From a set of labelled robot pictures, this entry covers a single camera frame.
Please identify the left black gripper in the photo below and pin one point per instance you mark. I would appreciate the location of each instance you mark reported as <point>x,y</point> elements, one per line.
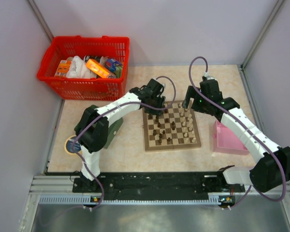
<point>160,100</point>

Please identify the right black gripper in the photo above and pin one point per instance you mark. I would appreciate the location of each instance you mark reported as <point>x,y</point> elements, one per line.
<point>191,94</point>

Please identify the wooden chess board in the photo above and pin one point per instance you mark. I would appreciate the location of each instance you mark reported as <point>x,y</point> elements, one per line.
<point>175,129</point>

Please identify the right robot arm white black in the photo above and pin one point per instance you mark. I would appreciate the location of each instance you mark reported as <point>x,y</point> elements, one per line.
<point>272,161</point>

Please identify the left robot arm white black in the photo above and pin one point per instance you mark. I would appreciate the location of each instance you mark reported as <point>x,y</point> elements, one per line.
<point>128,103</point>

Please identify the dark green box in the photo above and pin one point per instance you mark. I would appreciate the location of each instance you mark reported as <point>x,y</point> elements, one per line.
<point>114,130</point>

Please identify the blue red package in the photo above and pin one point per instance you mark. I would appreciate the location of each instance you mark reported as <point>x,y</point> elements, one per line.
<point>113,65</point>

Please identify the pink plastic box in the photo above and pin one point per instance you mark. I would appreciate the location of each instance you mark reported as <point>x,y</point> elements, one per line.
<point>225,141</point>

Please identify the red plastic basket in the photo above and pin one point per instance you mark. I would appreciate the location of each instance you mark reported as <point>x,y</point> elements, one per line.
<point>98,89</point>

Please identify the orange snack box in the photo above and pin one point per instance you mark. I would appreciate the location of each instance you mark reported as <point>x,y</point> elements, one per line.
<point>98,69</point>

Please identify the white plastic bag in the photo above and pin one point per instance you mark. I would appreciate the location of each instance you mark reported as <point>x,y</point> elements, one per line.
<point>79,70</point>

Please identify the yellow tape roll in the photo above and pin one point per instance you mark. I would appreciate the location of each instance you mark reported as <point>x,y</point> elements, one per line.
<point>70,147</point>

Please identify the orange carton in basket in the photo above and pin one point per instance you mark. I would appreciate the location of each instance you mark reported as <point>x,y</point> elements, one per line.
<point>63,68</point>

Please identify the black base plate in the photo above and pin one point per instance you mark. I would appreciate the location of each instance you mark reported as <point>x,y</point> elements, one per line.
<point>123,195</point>

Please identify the aluminium frame rail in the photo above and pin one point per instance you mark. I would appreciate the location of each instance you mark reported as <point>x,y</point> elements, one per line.
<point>50,184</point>

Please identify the grey cable duct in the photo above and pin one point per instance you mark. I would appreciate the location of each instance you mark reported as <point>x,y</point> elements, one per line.
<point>88,200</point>

